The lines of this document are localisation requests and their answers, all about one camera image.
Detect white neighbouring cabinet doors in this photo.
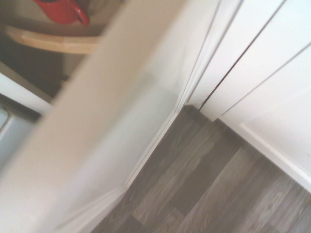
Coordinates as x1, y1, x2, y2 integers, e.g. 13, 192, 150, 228
187, 0, 311, 193

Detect white corner cabinet frame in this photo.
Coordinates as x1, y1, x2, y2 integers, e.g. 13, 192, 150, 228
0, 72, 54, 115

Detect round wooden cabinet shelf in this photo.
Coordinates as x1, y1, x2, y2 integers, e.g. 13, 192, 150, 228
4, 23, 105, 55

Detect red mug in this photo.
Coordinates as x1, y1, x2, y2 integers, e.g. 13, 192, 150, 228
33, 0, 91, 26

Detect white cabinet door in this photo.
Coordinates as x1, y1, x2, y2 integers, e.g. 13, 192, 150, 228
0, 0, 240, 233

